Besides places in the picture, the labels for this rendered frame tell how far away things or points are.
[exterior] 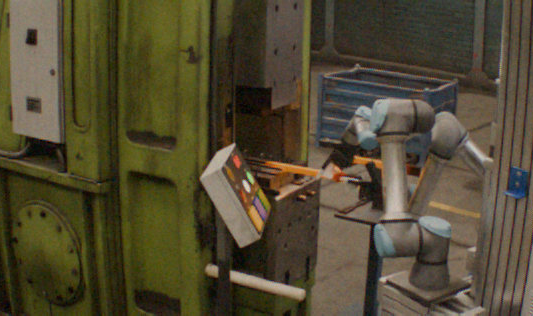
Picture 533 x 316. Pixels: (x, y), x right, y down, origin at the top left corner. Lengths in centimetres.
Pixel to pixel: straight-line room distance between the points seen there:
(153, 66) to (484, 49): 840
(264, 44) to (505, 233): 122
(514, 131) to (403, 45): 939
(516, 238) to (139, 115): 163
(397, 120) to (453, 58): 883
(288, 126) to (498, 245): 137
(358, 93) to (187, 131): 434
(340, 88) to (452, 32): 432
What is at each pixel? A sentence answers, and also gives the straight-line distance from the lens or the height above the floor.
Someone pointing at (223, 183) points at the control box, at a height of 115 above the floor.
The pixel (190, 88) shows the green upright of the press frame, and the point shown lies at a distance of 301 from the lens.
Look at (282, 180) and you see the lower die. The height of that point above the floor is 95.
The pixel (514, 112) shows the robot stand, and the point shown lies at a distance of 253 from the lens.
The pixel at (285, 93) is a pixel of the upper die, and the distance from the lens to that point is 327.
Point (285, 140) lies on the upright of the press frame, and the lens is 361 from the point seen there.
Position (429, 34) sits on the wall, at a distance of 1162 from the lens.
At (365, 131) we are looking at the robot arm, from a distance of 302.
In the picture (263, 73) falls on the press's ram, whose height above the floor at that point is 143.
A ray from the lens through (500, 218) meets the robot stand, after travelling 263.
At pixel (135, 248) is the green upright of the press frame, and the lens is 345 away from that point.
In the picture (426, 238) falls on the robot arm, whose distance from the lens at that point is 262.
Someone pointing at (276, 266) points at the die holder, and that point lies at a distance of 334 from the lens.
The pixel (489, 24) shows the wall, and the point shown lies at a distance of 1111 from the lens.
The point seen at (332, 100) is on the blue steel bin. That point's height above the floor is 47.
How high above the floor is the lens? 195
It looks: 15 degrees down
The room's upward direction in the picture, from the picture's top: 1 degrees clockwise
